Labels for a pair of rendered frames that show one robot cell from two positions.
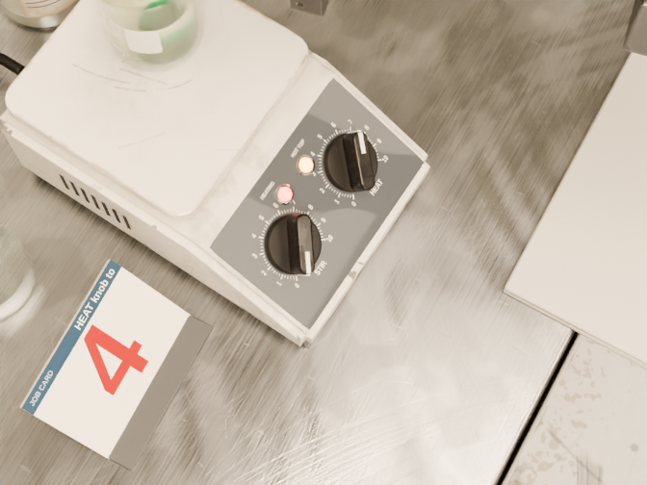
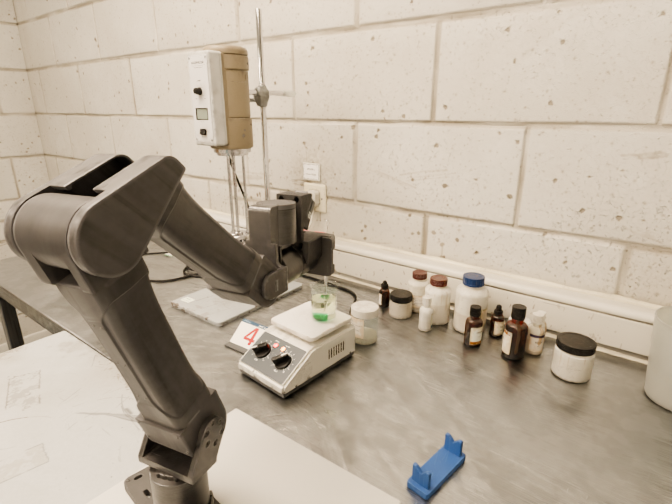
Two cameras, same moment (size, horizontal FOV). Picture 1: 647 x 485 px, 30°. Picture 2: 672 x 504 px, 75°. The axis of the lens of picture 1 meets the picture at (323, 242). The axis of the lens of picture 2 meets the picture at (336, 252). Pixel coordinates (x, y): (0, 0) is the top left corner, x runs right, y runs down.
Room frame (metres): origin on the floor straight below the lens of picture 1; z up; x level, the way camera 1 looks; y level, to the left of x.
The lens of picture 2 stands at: (0.48, -0.67, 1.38)
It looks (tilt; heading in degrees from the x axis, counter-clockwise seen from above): 18 degrees down; 101
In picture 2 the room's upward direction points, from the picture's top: straight up
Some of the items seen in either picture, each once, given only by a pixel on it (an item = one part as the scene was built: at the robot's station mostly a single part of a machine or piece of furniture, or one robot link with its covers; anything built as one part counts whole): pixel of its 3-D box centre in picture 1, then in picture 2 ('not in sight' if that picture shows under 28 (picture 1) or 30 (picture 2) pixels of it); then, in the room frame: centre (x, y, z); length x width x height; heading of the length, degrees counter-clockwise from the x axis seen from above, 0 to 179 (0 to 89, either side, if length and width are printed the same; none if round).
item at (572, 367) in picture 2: not in sight; (573, 357); (0.77, 0.13, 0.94); 0.07 x 0.07 x 0.07
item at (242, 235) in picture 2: not in sight; (235, 198); (0.01, 0.36, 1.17); 0.07 x 0.07 x 0.25
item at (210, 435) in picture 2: not in sight; (179, 437); (0.22, -0.30, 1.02); 0.09 x 0.06 x 0.06; 166
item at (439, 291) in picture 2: not in sight; (437, 299); (0.53, 0.31, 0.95); 0.06 x 0.06 x 0.11
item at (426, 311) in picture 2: not in sight; (426, 313); (0.50, 0.26, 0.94); 0.03 x 0.03 x 0.08
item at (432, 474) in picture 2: not in sight; (437, 462); (0.52, -0.17, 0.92); 0.10 x 0.03 x 0.04; 56
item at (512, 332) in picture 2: not in sight; (515, 331); (0.68, 0.18, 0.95); 0.04 x 0.04 x 0.11
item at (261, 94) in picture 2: not in sight; (249, 96); (0.02, 0.47, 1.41); 0.25 x 0.11 x 0.05; 64
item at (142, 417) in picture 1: (119, 365); (249, 337); (0.13, 0.10, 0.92); 0.09 x 0.06 x 0.04; 156
